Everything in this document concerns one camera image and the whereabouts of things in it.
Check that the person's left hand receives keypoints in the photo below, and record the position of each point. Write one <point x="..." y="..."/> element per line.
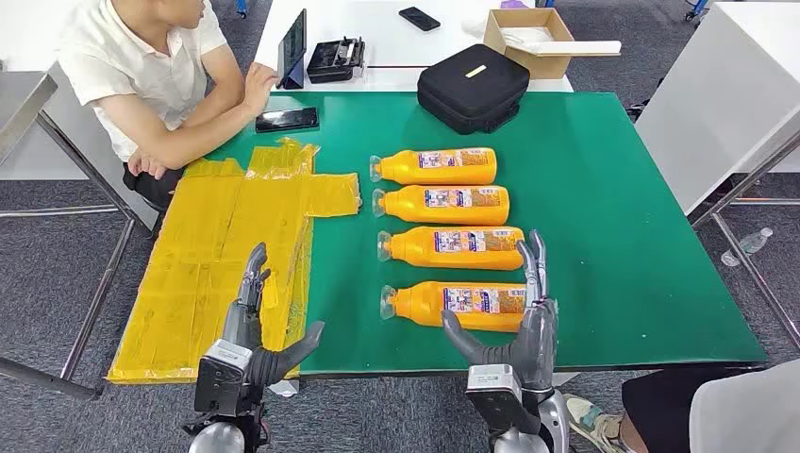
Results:
<point x="149" y="166"/>

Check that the person's right hand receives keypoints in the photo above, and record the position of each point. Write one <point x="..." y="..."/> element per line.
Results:
<point x="259" y="87"/>

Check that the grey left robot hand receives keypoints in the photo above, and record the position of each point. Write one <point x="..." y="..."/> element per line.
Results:
<point x="240" y="325"/>

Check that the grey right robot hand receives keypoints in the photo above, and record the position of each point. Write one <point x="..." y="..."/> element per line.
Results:
<point x="537" y="344"/>

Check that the orange detergent bottle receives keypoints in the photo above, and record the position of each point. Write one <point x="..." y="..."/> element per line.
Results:
<point x="437" y="176"/>
<point x="425" y="312"/>
<point x="437" y="216"/>
<point x="450" y="259"/>

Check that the clear plastic water bottle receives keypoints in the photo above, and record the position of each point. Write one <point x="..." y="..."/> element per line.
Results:
<point x="753" y="242"/>

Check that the black smartphone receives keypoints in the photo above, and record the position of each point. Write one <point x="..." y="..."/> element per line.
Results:
<point x="287" y="120"/>
<point x="419" y="19"/>

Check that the white table leg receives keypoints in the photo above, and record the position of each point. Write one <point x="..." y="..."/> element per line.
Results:
<point x="565" y="379"/>
<point x="284" y="387"/>

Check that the dark tablet with stand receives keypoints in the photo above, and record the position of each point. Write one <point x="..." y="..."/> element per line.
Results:
<point x="291" y="50"/>

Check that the black plastic tray device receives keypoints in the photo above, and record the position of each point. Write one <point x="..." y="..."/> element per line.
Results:
<point x="331" y="65"/>

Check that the yellow taped cardboard sheet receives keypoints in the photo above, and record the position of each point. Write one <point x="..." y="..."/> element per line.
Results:
<point x="206" y="250"/>

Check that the person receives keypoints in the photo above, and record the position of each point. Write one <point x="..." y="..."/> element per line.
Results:
<point x="137" y="69"/>
<point x="750" y="412"/>

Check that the white table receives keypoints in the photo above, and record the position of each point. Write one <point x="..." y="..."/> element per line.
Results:
<point x="719" y="94"/>
<point x="19" y="25"/>
<point x="387" y="44"/>

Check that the green table mat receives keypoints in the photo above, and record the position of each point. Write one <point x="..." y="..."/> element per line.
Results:
<point x="594" y="219"/>

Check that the steel table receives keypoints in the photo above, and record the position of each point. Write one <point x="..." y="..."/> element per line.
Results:
<point x="19" y="106"/>

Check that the black zip carry case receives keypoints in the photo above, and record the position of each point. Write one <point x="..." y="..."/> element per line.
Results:
<point x="469" y="94"/>

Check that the clear plastic wrap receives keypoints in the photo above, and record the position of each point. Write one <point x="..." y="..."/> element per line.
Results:
<point x="478" y="28"/>

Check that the black chair base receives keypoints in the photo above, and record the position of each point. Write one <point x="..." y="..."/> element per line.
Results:
<point x="637" y="111"/>

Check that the purple object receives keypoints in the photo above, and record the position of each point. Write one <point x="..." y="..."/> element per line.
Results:
<point x="514" y="4"/>

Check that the white plastic bag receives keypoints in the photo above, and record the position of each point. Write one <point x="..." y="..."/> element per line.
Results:
<point x="528" y="36"/>

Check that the brown cardboard box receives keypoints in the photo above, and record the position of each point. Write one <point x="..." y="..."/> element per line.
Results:
<point x="537" y="67"/>

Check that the white foam board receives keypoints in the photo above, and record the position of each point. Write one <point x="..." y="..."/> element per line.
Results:
<point x="581" y="48"/>

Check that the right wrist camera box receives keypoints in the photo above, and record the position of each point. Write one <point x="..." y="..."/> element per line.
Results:
<point x="500" y="406"/>

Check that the steel table leg frame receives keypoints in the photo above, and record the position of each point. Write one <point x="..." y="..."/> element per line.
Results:
<point x="744" y="183"/>

